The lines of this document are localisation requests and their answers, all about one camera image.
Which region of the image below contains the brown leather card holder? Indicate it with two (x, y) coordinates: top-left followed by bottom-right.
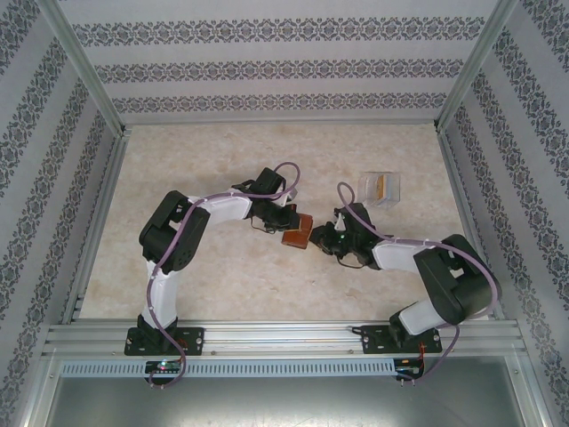
(280, 212), (316, 251)

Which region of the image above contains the clear acrylic card box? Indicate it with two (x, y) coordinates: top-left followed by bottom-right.
(357, 171), (402, 210)

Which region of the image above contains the right circuit board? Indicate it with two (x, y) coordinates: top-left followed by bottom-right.
(395, 358), (427, 377)

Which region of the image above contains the circuit board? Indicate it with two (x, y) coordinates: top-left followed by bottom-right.
(145, 359), (182, 375)
(395, 358), (427, 377)

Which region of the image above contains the grey metal sheet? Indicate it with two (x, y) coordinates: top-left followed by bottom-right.
(44, 375), (541, 427)

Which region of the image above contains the left circuit board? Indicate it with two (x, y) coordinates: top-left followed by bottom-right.
(145, 359), (182, 375)

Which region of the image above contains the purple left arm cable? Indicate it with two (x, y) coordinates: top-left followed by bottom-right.
(144, 160), (303, 392)

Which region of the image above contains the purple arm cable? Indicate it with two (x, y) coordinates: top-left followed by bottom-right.
(337, 181), (502, 386)
(144, 160), (303, 392)

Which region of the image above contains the aluminium frame crossbar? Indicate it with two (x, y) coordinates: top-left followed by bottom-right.
(119, 116), (441, 128)

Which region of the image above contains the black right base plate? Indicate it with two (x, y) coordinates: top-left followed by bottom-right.
(360, 323), (444, 356)

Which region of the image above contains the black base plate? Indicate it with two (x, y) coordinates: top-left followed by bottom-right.
(360, 323), (444, 356)
(124, 326), (206, 358)

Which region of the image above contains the aluminium mounting rail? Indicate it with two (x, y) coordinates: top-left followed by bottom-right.
(42, 318), (528, 359)

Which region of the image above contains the aluminium side rail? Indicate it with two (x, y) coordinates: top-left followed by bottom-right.
(60, 126), (132, 326)
(437, 126), (506, 324)

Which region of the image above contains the white slotted cable duct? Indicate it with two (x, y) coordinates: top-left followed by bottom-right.
(60, 359), (397, 378)

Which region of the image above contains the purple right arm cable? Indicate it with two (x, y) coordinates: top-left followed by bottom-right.
(337, 181), (502, 386)

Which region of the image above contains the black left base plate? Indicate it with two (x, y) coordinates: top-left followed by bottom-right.
(124, 326), (206, 358)

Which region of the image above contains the aluminium frame post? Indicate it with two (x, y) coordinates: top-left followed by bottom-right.
(37, 0), (131, 137)
(433, 0), (521, 134)

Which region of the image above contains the aluminium frame leg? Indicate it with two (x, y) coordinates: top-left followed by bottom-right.
(515, 350), (557, 427)
(20, 350), (61, 427)

